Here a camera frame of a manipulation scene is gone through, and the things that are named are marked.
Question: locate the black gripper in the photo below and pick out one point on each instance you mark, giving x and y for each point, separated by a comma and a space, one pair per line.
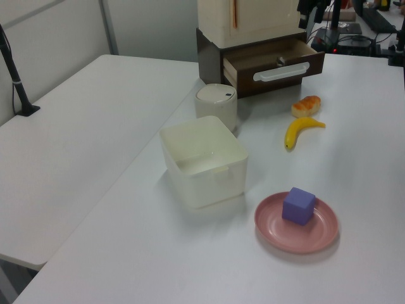
308, 4

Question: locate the dark brown drawer cabinet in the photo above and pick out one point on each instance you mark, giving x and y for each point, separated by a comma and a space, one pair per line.
207, 60

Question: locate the black electronics box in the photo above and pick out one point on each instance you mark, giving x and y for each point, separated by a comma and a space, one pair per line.
354, 44

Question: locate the small grey metal piece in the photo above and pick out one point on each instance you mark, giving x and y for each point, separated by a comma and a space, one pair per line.
280, 60

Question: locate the toy bread with orange glaze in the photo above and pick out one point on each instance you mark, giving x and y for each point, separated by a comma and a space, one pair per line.
305, 106

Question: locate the yellow toy banana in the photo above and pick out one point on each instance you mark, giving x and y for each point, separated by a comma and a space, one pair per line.
299, 130

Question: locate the small white lidded trash can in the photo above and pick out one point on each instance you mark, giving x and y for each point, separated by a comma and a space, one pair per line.
216, 104

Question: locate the white plastic storage bin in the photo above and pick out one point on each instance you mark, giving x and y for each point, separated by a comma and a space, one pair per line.
202, 161

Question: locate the purple cube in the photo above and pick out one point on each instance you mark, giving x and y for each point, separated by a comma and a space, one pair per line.
297, 207

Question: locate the pink plate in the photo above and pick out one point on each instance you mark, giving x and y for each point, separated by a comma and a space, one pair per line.
295, 234

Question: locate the black clamp mount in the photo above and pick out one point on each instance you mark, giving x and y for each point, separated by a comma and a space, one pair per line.
397, 52

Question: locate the black camera stand pole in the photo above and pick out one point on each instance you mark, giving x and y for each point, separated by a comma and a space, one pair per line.
14, 79

